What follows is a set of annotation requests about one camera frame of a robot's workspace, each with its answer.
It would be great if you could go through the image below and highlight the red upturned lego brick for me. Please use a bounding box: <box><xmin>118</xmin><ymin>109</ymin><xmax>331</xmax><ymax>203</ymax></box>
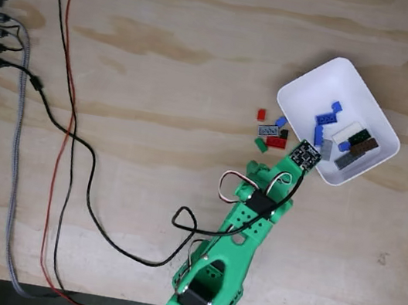
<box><xmin>264</xmin><ymin>135</ymin><xmax>288</xmax><ymax>151</ymax></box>

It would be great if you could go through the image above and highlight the green narrow lego brick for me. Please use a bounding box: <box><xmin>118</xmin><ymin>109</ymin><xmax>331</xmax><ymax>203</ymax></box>
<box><xmin>252</xmin><ymin>136</ymin><xmax>271</xmax><ymax>154</ymax></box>

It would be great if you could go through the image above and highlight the grey upturned lego brick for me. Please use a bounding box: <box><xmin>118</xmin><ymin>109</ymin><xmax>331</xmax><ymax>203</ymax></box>
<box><xmin>255</xmin><ymin>123</ymin><xmax>282</xmax><ymax>141</ymax></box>

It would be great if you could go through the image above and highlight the light grey lego plate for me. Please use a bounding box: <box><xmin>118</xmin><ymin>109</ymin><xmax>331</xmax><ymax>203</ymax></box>
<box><xmin>318</xmin><ymin>138</ymin><xmax>335</xmax><ymax>162</ymax></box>

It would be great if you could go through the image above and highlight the blue lego plate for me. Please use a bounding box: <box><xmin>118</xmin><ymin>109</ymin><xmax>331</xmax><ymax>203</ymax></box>
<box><xmin>313</xmin><ymin>110</ymin><xmax>341</xmax><ymax>129</ymax></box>
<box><xmin>311</xmin><ymin>124</ymin><xmax>327</xmax><ymax>148</ymax></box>

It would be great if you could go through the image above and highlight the dark grey long lego plate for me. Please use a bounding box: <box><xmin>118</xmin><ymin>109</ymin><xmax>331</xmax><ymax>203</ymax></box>
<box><xmin>333</xmin><ymin>145</ymin><xmax>369</xmax><ymax>175</ymax></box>

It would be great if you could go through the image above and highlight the white long lego plate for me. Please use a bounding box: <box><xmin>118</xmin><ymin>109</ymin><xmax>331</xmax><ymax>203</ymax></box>
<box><xmin>331</xmin><ymin>118</ymin><xmax>365</xmax><ymax>147</ymax></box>

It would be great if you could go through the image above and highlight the dark green lego brick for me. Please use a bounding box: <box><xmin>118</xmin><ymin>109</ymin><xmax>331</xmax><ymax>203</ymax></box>
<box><xmin>347</xmin><ymin>126</ymin><xmax>372</xmax><ymax>149</ymax></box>

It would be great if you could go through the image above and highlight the white plastic bin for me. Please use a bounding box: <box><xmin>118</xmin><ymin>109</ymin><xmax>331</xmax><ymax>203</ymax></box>
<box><xmin>263</xmin><ymin>47</ymin><xmax>408</xmax><ymax>196</ymax></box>

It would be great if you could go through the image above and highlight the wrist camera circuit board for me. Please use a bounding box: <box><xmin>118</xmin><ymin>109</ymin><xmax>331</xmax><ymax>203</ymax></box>
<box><xmin>288</xmin><ymin>137</ymin><xmax>325</xmax><ymax>174</ymax></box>

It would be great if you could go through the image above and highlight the white red black servo cable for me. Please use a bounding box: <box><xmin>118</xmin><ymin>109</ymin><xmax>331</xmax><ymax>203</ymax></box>
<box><xmin>216</xmin><ymin>162</ymin><xmax>295</xmax><ymax>215</ymax></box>

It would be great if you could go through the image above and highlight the thick black camera cable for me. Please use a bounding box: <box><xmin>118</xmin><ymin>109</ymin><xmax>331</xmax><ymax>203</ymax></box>
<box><xmin>0</xmin><ymin>57</ymin><xmax>318</xmax><ymax>290</ymax></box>

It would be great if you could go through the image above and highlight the grey braided cable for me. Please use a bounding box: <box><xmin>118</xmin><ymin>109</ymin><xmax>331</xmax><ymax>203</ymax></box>
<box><xmin>0</xmin><ymin>13</ymin><xmax>106</xmax><ymax>303</ymax></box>

